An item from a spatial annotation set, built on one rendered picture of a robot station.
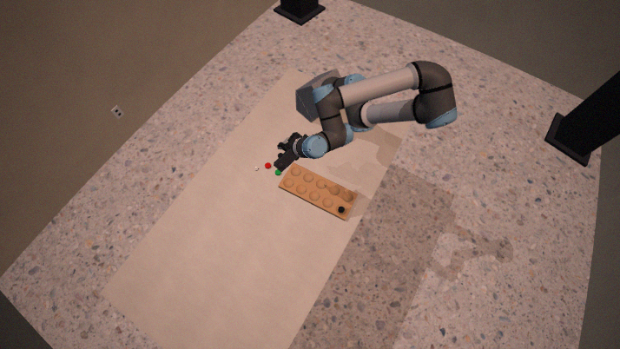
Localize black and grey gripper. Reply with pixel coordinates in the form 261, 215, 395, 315
277, 132, 302, 155

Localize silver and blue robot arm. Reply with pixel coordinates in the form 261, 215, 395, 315
274, 61, 458, 172

